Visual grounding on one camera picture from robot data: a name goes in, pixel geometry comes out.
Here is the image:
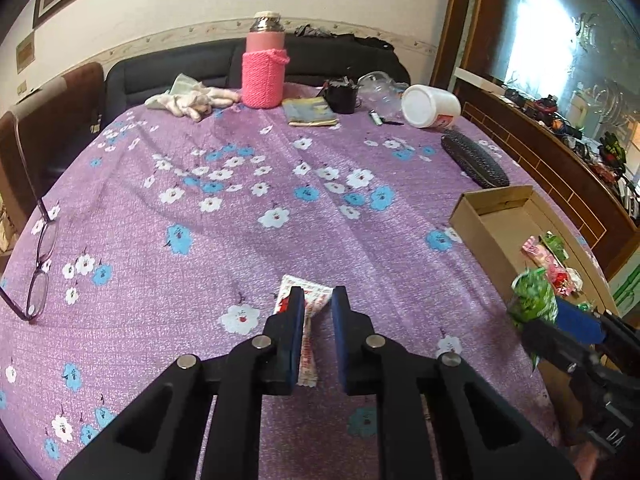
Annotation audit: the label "green pea snack packet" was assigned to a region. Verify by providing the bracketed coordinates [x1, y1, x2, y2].
[506, 265, 560, 371]

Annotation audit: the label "white red snack packet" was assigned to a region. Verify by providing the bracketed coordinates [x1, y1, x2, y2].
[273, 274, 333, 388]

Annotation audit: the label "pink snack packet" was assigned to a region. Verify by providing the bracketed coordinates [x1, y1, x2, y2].
[522, 235, 584, 297]

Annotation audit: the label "green crumpled snack packet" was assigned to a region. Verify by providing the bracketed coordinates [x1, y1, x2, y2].
[539, 231, 570, 264]

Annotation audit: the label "cardboard box tray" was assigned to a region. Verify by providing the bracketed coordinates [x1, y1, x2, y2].
[442, 185, 613, 441]

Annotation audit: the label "purple floral tablecloth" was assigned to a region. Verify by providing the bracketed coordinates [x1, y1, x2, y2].
[1, 106, 475, 479]

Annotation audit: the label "white plastic jar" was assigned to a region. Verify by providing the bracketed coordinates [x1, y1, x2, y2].
[400, 84, 461, 129]

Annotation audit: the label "lighter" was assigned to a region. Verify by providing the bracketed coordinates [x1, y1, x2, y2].
[369, 110, 384, 126]

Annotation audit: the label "wooden brick-pattern cabinet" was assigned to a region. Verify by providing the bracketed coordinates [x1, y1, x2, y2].
[431, 0, 639, 280]

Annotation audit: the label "clear plastic cup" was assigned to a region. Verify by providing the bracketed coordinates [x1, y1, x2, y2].
[357, 70, 408, 117]

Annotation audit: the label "black small cup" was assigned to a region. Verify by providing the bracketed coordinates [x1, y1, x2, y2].
[319, 77, 358, 115]

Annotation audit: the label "brown armchair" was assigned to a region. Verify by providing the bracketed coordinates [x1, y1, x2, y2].
[1, 62, 104, 231]

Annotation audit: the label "small notebook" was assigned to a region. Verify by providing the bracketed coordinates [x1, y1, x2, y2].
[282, 96, 338, 127]

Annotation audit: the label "white cloth gloves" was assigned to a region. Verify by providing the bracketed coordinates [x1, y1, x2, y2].
[144, 74, 241, 122]

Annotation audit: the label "pink bottle with knit sleeve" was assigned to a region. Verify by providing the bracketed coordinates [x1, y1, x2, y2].
[241, 11, 290, 110]

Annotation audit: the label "black sofa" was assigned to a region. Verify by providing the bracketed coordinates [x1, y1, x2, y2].
[101, 35, 411, 128]

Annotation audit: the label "purple frame eyeglasses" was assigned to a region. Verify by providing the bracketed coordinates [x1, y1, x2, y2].
[0, 112, 61, 323]

